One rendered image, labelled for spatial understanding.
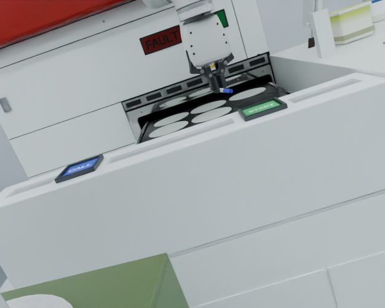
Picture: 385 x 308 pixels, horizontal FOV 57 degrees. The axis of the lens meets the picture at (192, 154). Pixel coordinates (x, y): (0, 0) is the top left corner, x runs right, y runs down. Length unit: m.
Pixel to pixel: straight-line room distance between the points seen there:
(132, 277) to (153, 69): 0.80
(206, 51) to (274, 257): 0.50
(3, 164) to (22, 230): 2.47
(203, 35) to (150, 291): 0.65
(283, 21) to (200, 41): 1.81
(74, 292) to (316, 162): 0.31
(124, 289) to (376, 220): 0.35
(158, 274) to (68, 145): 0.87
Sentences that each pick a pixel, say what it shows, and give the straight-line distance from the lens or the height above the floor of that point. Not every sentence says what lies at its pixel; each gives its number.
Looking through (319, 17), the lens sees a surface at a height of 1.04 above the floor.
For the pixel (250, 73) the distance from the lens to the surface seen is 1.05.
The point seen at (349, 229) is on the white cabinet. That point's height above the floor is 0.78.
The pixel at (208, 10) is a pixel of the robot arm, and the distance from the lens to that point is 0.84.
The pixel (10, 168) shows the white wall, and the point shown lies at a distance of 2.98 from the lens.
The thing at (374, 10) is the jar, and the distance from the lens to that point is 1.08.
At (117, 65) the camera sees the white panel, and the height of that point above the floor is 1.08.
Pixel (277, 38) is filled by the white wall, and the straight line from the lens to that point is 2.61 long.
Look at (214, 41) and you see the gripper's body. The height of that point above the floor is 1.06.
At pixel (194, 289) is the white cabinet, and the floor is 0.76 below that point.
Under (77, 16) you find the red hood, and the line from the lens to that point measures 1.04.
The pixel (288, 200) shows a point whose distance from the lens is 0.48.
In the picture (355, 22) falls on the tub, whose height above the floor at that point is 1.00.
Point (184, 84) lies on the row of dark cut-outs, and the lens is 1.05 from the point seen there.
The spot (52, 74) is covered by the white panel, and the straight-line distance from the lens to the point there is 1.11.
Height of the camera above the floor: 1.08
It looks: 17 degrees down
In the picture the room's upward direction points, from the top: 19 degrees counter-clockwise
